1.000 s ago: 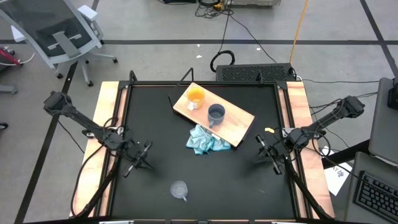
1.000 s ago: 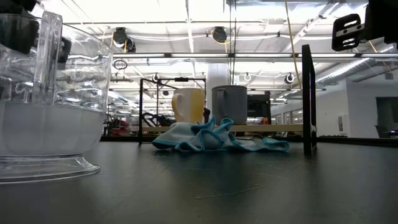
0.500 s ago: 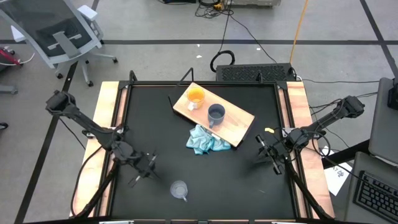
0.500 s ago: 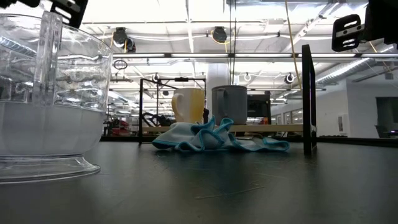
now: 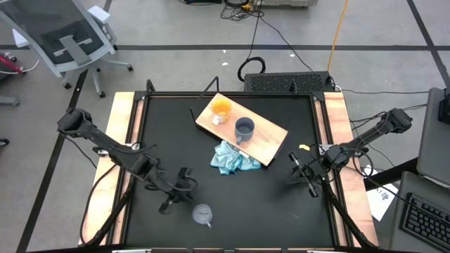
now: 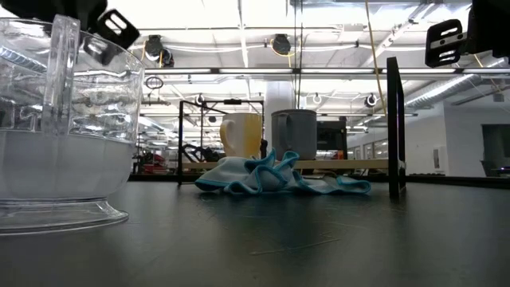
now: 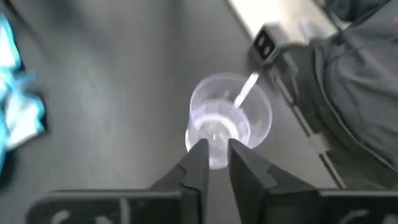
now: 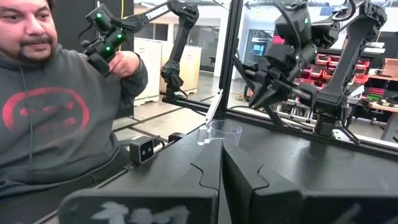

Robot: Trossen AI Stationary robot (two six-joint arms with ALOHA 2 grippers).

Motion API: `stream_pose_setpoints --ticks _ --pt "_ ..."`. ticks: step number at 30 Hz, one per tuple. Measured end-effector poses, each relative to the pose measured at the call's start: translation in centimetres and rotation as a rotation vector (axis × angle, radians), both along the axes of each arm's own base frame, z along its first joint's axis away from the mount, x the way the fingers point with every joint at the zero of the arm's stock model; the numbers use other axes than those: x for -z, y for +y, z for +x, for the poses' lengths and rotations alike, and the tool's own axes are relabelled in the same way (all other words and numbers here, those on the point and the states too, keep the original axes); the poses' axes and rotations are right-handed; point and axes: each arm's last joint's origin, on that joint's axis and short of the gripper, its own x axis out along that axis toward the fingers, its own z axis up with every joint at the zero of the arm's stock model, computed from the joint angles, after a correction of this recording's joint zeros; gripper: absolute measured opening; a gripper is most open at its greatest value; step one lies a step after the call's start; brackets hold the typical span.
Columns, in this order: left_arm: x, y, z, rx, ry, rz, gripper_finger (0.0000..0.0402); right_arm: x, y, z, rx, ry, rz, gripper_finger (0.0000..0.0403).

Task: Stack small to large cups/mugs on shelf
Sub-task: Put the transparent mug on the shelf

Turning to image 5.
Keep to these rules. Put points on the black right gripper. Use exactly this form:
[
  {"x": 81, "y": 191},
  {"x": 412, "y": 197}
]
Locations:
[{"x": 316, "y": 168}]

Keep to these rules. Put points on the light blue microfibre cloth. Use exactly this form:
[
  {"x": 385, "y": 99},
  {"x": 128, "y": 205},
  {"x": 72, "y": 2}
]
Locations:
[{"x": 228, "y": 158}]

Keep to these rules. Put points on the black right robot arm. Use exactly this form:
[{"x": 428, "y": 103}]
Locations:
[{"x": 369, "y": 133}]

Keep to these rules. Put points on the black computer case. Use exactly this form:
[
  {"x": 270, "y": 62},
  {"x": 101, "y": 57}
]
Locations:
[{"x": 281, "y": 82}]

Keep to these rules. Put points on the grey metal foot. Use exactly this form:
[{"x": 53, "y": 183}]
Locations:
[{"x": 8, "y": 102}]

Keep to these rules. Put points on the grey mesh office chair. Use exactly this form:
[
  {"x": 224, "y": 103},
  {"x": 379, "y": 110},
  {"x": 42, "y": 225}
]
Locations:
[{"x": 70, "y": 45}]

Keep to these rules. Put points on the wooden table side board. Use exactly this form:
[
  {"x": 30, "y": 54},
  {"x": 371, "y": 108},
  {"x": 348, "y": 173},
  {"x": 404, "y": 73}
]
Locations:
[
  {"x": 337, "y": 112},
  {"x": 104, "y": 191}
]

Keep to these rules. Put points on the small yellow tag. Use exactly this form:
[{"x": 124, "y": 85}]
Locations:
[{"x": 304, "y": 147}]

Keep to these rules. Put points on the grey desk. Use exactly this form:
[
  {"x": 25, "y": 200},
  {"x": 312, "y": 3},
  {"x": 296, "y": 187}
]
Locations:
[{"x": 397, "y": 232}]

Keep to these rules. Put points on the black metal rig frame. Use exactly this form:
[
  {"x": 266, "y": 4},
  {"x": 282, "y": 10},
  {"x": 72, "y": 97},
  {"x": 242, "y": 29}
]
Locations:
[{"x": 351, "y": 218}]

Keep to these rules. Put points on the grey mug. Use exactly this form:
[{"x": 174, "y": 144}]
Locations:
[{"x": 244, "y": 127}]

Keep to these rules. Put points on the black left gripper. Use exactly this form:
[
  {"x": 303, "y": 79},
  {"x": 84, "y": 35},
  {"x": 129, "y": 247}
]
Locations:
[{"x": 179, "y": 179}]

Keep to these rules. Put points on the black keyboard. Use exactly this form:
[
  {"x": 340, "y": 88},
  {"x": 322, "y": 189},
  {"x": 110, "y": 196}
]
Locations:
[{"x": 425, "y": 221}]

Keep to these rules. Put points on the white paper sheet with writing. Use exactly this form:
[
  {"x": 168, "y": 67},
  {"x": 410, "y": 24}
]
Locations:
[{"x": 381, "y": 204}]

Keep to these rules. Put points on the wooden cutting board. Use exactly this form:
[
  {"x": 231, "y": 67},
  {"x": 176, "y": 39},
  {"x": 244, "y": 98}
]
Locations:
[{"x": 260, "y": 144}]

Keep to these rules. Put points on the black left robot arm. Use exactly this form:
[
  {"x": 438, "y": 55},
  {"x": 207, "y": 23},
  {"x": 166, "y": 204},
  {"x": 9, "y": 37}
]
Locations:
[{"x": 105, "y": 141}]

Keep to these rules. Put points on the grey monitor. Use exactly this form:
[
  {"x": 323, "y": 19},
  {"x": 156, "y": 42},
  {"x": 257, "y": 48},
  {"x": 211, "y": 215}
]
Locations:
[{"x": 436, "y": 151}]

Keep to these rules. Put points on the red tool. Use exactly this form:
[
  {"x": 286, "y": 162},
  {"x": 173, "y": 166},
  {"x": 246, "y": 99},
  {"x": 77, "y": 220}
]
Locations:
[{"x": 8, "y": 65}]

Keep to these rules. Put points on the black desk bar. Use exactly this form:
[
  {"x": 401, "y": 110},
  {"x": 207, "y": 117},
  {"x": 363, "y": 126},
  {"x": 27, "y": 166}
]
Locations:
[{"x": 393, "y": 174}]

